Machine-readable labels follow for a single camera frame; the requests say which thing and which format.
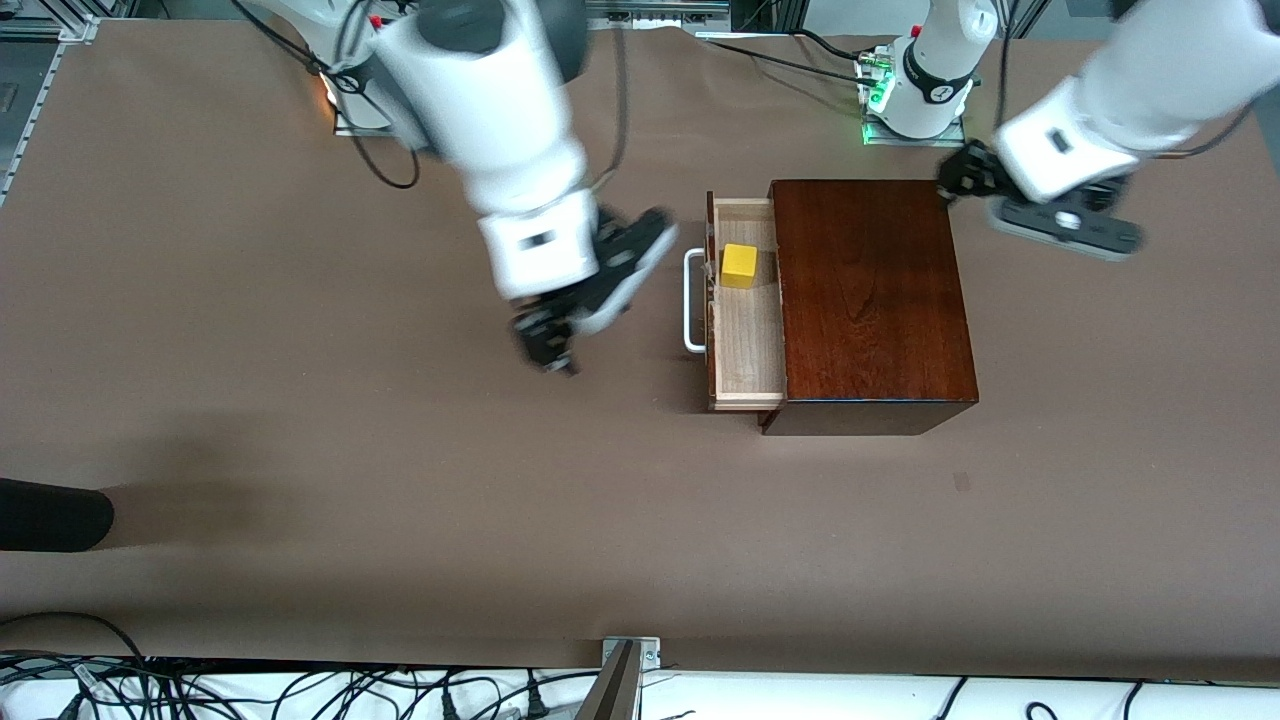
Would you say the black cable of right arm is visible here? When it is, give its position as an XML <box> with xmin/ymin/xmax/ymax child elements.
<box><xmin>230</xmin><ymin>0</ymin><xmax>423</xmax><ymax>191</ymax></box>

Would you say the light wood drawer white handle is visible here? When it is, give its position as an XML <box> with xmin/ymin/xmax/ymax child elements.
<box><xmin>683</xmin><ymin>192</ymin><xmax>789</xmax><ymax>413</ymax></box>

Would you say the black cylindrical object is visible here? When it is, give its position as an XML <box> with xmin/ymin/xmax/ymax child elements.
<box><xmin>0</xmin><ymin>478</ymin><xmax>115</xmax><ymax>553</ymax></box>

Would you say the metal bracket with post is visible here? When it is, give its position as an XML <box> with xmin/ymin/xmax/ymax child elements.
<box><xmin>575</xmin><ymin>636</ymin><xmax>663</xmax><ymax>720</ymax></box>

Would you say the dark wooden drawer cabinet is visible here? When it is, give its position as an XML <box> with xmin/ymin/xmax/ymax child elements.
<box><xmin>762</xmin><ymin>180</ymin><xmax>981</xmax><ymax>437</ymax></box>

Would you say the aluminium frame profile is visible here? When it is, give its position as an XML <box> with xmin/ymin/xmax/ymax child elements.
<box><xmin>0</xmin><ymin>15</ymin><xmax>101</xmax><ymax>206</ymax></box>

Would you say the black cable of left base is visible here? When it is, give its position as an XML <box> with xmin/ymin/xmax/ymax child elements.
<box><xmin>700</xmin><ymin>30</ymin><xmax>881</xmax><ymax>86</ymax></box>

